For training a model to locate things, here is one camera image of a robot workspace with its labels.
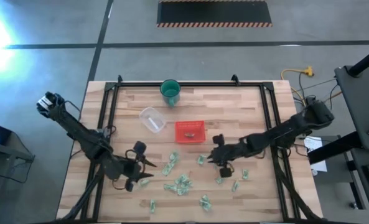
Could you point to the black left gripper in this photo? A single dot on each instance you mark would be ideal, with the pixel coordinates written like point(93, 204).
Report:
point(131, 169)

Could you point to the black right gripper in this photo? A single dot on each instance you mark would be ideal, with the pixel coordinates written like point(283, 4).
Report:
point(224, 154)

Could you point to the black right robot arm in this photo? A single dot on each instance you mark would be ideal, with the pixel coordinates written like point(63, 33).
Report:
point(280, 132)

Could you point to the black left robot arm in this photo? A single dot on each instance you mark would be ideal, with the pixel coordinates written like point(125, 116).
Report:
point(75, 127)

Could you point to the orange plastic basket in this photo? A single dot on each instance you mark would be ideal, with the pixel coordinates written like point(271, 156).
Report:
point(179, 140)

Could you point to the white strip in container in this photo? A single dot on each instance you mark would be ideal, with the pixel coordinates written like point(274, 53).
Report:
point(153, 123)

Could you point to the clear plastic container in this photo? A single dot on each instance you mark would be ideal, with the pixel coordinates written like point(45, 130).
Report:
point(147, 116)

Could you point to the green mug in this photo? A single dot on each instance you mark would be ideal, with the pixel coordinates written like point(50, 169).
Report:
point(170, 93)

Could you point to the white paper sheet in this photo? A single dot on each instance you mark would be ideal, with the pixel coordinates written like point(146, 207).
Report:
point(313, 144)

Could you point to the black power strip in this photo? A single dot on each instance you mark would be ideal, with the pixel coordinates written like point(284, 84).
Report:
point(310, 99)

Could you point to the black stand beam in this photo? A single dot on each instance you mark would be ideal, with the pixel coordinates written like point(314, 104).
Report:
point(333, 149)

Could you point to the black side cart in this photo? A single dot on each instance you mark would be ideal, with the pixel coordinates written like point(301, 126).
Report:
point(10, 152)

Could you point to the black hazard-striped floor mat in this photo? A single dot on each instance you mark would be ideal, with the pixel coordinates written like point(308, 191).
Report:
point(213, 12)

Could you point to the dark grey side table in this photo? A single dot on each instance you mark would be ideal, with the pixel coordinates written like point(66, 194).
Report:
point(358, 174)

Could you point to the grey desk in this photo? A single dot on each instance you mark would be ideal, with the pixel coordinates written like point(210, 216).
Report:
point(363, 102)

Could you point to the black pole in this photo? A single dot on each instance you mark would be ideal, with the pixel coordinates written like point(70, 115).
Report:
point(366, 62)

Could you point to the black aluminium table frame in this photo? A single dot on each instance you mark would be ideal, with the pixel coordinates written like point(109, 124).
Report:
point(203, 84)

